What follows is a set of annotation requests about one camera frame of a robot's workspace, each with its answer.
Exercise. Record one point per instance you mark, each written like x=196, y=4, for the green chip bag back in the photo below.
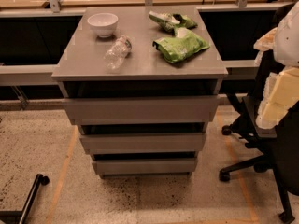
x=170, y=21

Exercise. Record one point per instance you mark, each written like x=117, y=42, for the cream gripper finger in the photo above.
x=269, y=85
x=283, y=97

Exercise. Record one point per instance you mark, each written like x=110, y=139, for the green chip bag front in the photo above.
x=182, y=46

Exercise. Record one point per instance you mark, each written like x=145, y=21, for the green chip bag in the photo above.
x=182, y=46
x=170, y=21

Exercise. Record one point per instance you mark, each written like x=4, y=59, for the white bowl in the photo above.
x=103, y=24

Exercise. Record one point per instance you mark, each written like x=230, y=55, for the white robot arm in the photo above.
x=286, y=41

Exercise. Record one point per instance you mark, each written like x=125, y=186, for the black office chair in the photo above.
x=279, y=145

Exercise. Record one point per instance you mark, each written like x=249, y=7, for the clear plastic bottle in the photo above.
x=116, y=54

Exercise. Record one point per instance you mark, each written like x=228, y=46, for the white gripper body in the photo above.
x=289, y=41

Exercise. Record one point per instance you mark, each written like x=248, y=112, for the grey metal railing frame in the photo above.
x=229, y=30

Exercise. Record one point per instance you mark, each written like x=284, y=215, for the black wheeled stand leg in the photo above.
x=19, y=217

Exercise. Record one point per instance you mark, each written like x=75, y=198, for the grey top drawer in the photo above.
x=141, y=110

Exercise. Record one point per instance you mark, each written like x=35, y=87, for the grey drawer cabinet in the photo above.
x=85, y=75

